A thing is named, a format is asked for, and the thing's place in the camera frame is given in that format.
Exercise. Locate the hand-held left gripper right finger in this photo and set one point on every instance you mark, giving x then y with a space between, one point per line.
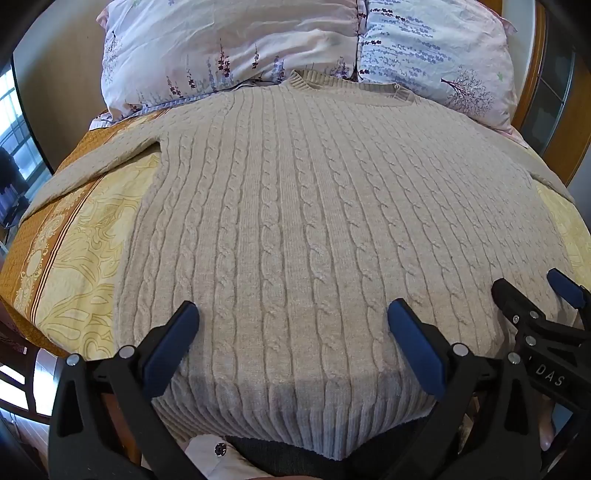
415 350

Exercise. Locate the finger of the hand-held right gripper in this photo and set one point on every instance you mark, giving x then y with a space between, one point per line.
510 297
565 286

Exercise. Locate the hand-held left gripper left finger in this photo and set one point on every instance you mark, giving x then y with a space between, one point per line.
170 345

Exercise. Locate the person's right hand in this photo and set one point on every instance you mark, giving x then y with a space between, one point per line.
547 427

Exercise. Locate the yellow patterned bedspread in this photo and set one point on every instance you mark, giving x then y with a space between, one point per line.
83 258

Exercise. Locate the person's white shirt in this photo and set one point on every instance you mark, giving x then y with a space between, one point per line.
217 461

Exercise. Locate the person's dark pants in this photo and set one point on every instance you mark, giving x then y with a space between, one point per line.
295 461

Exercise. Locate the wooden headboard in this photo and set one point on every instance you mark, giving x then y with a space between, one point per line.
538 69

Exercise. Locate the blue lavender print pillow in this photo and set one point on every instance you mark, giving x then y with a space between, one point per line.
438 55

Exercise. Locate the window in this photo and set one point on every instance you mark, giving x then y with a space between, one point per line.
18 138

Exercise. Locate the pink floral pillow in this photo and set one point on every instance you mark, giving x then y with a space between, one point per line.
217 46

